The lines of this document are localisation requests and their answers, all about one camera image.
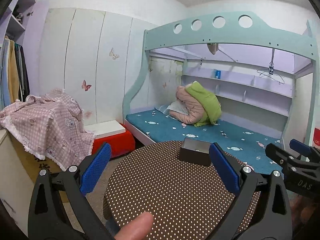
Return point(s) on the wire clothes hanger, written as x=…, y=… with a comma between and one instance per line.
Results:
x=271, y=74

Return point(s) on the pink quilted jacket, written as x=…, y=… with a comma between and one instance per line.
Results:
x=196, y=114

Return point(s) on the white board on box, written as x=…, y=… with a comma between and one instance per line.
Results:
x=105, y=129

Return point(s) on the teal bunk bed frame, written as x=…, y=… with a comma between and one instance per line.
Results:
x=235, y=28

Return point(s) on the white pillow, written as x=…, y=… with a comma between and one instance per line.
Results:
x=177, y=106

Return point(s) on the dark metal storage box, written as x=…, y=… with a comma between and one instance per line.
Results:
x=195, y=152

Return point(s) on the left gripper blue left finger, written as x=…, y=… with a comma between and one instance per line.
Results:
x=92, y=167

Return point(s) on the brown polka dot tablecloth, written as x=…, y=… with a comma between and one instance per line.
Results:
x=186, y=200

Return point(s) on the teal candy print mattress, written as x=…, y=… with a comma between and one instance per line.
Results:
x=246, y=145

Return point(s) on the purple wardrobe shelves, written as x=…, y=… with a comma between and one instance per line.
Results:
x=23, y=21

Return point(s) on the left hand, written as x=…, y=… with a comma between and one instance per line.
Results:
x=137, y=229

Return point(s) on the pink checkered cloth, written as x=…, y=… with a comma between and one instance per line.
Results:
x=50, y=126

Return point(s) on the red storage box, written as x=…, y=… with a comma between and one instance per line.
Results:
x=121, y=144

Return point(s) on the cardboard box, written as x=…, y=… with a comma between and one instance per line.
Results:
x=27, y=167

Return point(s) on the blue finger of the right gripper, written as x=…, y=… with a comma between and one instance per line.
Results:
x=300, y=147

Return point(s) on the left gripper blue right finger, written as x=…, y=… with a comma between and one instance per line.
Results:
x=227, y=168

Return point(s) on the green blanket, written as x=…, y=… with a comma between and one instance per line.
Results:
x=208, y=101

